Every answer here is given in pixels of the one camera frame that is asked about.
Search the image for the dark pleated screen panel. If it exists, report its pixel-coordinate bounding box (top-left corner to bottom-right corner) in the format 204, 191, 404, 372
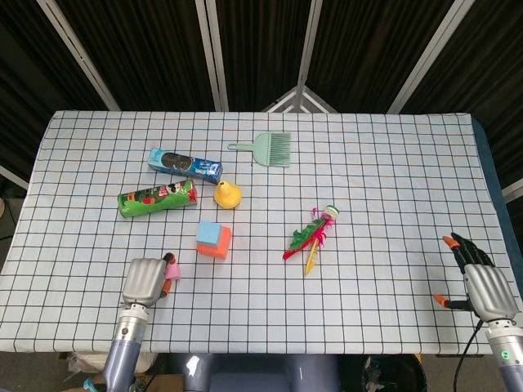
55, 0, 216, 111
402, 0, 523, 193
0, 0, 107, 197
216, 0, 311, 111
308, 0, 457, 114

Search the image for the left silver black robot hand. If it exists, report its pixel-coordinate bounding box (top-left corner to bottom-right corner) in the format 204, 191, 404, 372
121, 252, 179, 307

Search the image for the white screen frame post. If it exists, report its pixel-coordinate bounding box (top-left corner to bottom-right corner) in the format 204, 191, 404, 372
297, 0, 324, 89
36, 0, 120, 111
386, 0, 477, 114
194, 0, 230, 111

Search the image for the white screen bottom rail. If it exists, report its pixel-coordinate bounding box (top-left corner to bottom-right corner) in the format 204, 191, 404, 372
502, 179, 523, 203
0, 165, 29, 191

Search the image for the white triangular screen foot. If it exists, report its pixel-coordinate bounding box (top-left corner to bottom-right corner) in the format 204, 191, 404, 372
261, 85, 338, 114

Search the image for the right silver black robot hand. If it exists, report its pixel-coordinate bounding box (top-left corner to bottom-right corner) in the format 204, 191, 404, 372
432, 232, 523, 322

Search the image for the mint green plastic brush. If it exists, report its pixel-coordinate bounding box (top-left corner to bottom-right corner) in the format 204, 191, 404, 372
227, 131, 293, 169

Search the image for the yellow toy pear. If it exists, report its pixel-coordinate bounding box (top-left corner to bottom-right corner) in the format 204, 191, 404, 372
213, 180, 243, 210

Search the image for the green potato chips can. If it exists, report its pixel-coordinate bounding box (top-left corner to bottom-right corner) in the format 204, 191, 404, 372
117, 178, 200, 219

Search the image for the black trash bin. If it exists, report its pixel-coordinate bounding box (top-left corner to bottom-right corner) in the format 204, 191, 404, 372
361, 354, 428, 392

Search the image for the blue foam cube block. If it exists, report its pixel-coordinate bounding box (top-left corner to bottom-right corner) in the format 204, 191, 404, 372
195, 221, 224, 249

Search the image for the grey robot torso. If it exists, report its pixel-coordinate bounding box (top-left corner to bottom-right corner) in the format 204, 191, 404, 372
167, 353, 340, 392

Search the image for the large orange foam cube block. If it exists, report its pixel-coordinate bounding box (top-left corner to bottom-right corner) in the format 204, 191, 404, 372
195, 224, 233, 261

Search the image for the white black checkered tablecloth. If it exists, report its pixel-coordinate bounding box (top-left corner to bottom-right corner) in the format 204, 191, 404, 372
0, 109, 523, 355

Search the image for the white plastic bag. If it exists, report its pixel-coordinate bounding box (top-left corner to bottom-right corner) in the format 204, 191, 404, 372
65, 353, 159, 375

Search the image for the blue cookie box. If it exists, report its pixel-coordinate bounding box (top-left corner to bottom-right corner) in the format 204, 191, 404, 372
146, 148, 224, 185

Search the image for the black right hand cable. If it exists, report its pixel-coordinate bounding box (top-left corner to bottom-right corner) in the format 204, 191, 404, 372
455, 320, 485, 392

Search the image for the colourful feather shuttlecock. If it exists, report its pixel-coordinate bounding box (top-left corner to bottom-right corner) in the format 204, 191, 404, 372
282, 205, 340, 278

